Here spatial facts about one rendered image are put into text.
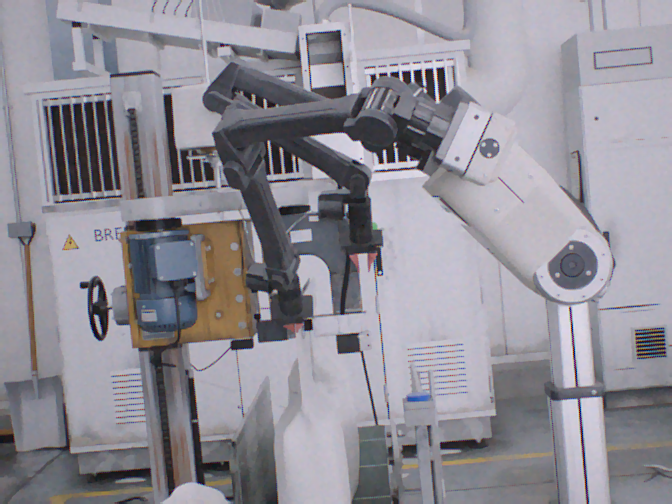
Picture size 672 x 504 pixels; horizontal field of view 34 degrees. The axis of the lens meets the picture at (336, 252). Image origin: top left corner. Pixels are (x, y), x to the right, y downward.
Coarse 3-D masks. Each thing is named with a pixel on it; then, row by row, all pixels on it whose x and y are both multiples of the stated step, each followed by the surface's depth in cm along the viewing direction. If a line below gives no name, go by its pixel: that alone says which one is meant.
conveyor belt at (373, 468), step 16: (368, 432) 459; (384, 432) 456; (368, 448) 431; (384, 448) 428; (368, 464) 405; (384, 464) 403; (368, 480) 383; (384, 480) 381; (368, 496) 363; (384, 496) 361
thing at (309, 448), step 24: (312, 384) 303; (288, 408) 288; (312, 408) 277; (288, 432) 270; (312, 432) 270; (336, 432) 280; (288, 456) 269; (312, 456) 269; (336, 456) 272; (288, 480) 269; (312, 480) 268; (336, 480) 270
